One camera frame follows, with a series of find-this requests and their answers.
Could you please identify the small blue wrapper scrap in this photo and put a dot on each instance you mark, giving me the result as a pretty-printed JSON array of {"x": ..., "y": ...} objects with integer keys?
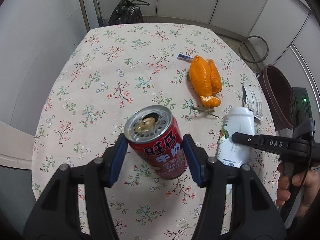
[{"x": 184, "y": 57}]

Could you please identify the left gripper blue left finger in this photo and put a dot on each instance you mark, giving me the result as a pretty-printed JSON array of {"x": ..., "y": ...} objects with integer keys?
[{"x": 119, "y": 151}]

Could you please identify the orange peel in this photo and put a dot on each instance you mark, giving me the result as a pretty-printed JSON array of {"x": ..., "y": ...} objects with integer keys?
[{"x": 206, "y": 81}]

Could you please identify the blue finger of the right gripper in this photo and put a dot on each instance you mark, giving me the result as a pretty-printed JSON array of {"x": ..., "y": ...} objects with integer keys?
[{"x": 252, "y": 141}]

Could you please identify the white paper leaflet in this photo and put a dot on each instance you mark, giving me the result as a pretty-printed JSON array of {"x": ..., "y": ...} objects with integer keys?
[{"x": 252, "y": 100}]

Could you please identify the green floor mat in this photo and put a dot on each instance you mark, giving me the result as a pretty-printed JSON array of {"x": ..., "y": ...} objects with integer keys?
[{"x": 235, "y": 45}]

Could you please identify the dark brown trash bucket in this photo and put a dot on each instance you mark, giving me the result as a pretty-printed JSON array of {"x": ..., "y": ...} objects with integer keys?
[{"x": 277, "y": 91}]

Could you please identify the blue handled mop pole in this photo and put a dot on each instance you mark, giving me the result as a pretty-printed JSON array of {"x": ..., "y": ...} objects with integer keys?
[{"x": 98, "y": 13}]

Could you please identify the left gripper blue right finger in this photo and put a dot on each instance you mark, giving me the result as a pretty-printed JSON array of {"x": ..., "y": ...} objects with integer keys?
[{"x": 195, "y": 157}]

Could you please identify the black garbage bag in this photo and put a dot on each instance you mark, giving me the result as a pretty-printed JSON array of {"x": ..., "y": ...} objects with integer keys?
[{"x": 127, "y": 12}]

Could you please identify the white plastic bottle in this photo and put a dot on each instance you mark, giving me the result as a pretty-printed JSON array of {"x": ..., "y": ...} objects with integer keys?
[{"x": 238, "y": 123}]

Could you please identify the teal handled mop pole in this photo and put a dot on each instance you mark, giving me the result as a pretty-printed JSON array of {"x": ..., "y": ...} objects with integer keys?
[{"x": 84, "y": 15}]

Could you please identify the red milk can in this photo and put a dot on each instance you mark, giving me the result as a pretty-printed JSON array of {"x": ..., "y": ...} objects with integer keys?
[{"x": 154, "y": 135}]

